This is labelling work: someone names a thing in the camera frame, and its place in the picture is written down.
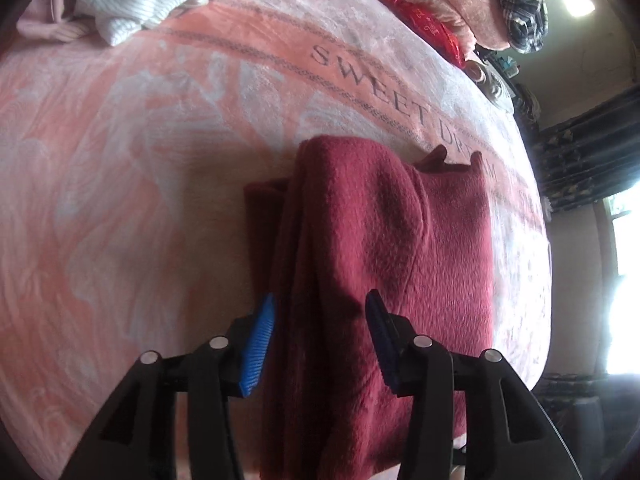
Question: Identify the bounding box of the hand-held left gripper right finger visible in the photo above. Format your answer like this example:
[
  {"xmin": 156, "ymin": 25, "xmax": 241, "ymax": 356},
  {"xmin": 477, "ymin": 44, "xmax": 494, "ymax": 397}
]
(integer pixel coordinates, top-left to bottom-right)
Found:
[{"xmin": 364, "ymin": 289, "xmax": 584, "ymax": 480}]

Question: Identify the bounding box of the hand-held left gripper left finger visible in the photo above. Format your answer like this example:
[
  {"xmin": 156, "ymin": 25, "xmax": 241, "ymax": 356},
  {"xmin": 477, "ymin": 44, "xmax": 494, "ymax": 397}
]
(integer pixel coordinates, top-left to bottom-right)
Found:
[{"xmin": 60, "ymin": 293, "xmax": 276, "ymax": 480}]

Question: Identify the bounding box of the maroon knit sweater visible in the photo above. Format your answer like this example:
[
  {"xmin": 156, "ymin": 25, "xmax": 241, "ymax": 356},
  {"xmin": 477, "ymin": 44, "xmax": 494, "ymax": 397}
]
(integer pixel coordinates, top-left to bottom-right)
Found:
[{"xmin": 243, "ymin": 135, "xmax": 497, "ymax": 480}]

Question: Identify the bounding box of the pink printed blanket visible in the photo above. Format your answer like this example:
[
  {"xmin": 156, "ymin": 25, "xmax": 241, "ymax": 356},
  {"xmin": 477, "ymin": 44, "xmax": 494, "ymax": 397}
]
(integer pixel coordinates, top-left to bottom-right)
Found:
[{"xmin": 0, "ymin": 0, "xmax": 554, "ymax": 480}]

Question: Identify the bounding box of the bright window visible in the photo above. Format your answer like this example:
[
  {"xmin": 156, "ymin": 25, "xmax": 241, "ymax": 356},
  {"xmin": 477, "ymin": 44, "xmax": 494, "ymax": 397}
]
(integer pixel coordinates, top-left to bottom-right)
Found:
[{"xmin": 602, "ymin": 189, "xmax": 640, "ymax": 377}]

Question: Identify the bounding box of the dark patterned curtain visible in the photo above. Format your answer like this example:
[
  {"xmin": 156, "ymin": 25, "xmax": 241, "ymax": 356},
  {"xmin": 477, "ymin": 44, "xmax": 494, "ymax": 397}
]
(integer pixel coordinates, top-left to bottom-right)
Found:
[{"xmin": 534, "ymin": 89, "xmax": 640, "ymax": 212}]

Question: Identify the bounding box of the grey soft item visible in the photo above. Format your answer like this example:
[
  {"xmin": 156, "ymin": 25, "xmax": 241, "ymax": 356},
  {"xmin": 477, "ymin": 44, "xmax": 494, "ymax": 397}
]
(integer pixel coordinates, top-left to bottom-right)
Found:
[{"xmin": 465, "ymin": 59, "xmax": 514, "ymax": 107}]

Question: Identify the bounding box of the red patterned pouch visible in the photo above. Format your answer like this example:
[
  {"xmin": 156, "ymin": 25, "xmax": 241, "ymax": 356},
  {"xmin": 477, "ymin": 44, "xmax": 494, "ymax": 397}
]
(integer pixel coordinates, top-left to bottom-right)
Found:
[{"xmin": 382, "ymin": 0, "xmax": 469, "ymax": 69}]

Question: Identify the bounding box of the dark plaid shirt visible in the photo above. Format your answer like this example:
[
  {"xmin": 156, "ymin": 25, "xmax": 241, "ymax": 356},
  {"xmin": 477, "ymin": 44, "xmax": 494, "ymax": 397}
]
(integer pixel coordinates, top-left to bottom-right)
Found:
[{"xmin": 497, "ymin": 0, "xmax": 550, "ymax": 54}]

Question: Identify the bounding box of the pale pink garment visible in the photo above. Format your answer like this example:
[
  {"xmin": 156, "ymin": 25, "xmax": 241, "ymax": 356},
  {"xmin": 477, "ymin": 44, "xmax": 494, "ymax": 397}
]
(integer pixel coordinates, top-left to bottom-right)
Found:
[{"xmin": 17, "ymin": 0, "xmax": 97, "ymax": 44}]

